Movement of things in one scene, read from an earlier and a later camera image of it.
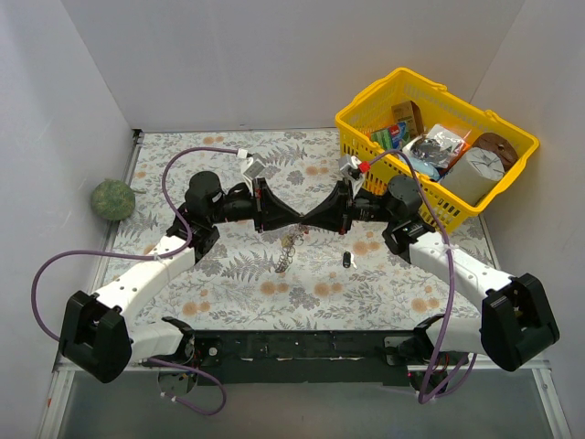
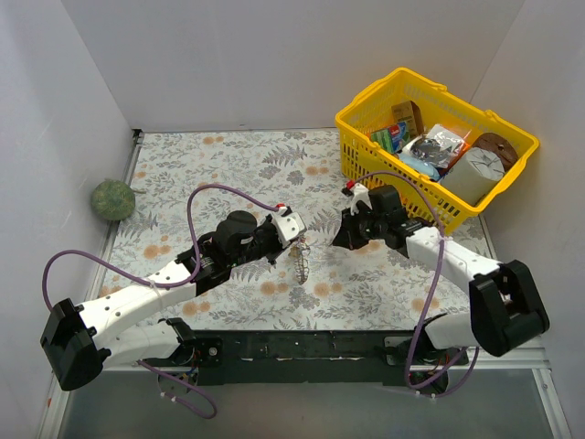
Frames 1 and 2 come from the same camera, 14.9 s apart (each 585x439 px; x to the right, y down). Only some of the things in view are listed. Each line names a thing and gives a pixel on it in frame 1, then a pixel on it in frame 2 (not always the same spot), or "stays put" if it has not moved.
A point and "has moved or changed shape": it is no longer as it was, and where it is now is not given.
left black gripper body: (260, 205) to (278, 247)
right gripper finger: (334, 223) to (349, 236)
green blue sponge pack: (392, 138) stays put
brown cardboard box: (410, 113) stays put
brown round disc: (499, 145) stays put
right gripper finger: (335, 206) to (356, 227)
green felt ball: (113, 199) stays put
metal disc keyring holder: (289, 243) has moved or changed shape
